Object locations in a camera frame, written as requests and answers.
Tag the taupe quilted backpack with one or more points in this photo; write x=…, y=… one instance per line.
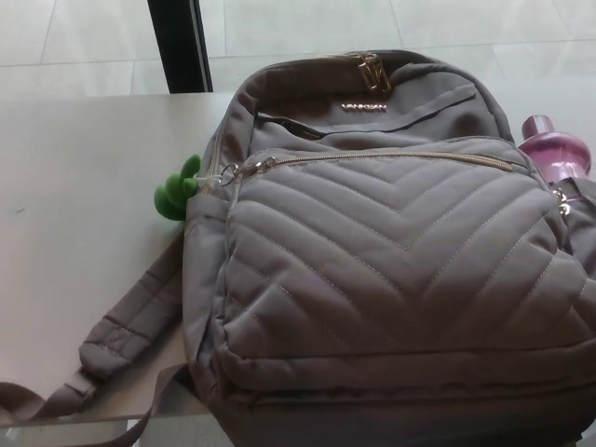
x=372, y=242

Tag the purple plastic bottle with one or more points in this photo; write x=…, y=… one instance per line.
x=554, y=144

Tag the black vertical post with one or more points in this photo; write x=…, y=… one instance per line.
x=179, y=46

